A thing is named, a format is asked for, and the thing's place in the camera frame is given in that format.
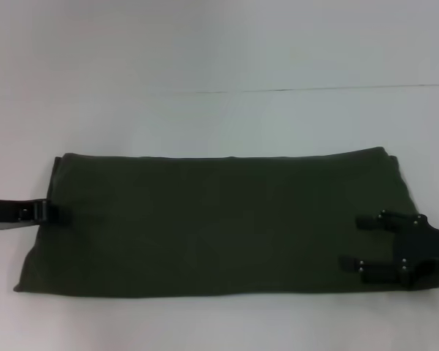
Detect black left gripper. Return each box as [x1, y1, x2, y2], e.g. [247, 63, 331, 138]
[0, 197, 74, 232]

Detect dark green printed t-shirt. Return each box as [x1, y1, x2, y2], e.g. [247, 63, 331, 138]
[13, 146, 439, 294]

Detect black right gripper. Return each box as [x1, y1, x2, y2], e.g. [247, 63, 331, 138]
[339, 209, 439, 292]

